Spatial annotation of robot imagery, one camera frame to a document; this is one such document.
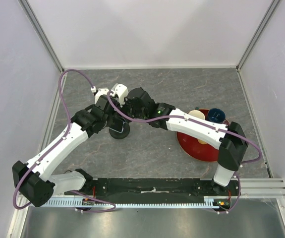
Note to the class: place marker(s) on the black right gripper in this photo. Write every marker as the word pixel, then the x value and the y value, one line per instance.
pixel 124 108

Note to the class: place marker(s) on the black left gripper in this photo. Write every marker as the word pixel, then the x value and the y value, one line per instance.
pixel 110 118

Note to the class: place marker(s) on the phone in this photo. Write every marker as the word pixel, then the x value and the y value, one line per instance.
pixel 119 125

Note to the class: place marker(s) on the black phone stand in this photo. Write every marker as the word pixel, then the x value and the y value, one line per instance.
pixel 119 136

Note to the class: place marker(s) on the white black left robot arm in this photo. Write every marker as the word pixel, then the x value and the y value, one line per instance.
pixel 35 180

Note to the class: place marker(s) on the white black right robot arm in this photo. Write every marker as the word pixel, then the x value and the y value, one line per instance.
pixel 229 140

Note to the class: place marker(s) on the green mug cream inside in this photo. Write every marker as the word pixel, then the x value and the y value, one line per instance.
pixel 197 113

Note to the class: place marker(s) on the yellow mug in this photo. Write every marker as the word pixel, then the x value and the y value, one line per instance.
pixel 201 142

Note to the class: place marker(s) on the dark blue cup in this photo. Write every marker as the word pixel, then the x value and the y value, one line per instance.
pixel 216 115

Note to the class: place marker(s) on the red round tray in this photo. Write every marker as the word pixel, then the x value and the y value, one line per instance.
pixel 193 148

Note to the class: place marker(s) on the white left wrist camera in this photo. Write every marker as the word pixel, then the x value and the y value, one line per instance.
pixel 99 92

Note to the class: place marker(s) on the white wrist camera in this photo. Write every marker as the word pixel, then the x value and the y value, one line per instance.
pixel 99 92
pixel 119 91

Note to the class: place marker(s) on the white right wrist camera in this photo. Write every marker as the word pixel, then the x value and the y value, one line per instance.
pixel 119 91

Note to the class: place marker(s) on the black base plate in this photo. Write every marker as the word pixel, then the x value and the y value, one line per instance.
pixel 157 189

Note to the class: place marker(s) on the aluminium frame post left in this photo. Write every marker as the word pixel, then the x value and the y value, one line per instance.
pixel 41 33

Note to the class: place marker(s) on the aluminium frame post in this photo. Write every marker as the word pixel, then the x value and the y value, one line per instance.
pixel 41 33
pixel 258 32

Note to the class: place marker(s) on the slotted cable duct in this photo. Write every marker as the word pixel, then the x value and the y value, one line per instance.
pixel 80 202

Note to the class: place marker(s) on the aluminium front rail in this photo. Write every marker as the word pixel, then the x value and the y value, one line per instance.
pixel 263 188

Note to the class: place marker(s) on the aluminium frame post right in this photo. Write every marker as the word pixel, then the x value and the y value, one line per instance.
pixel 258 32

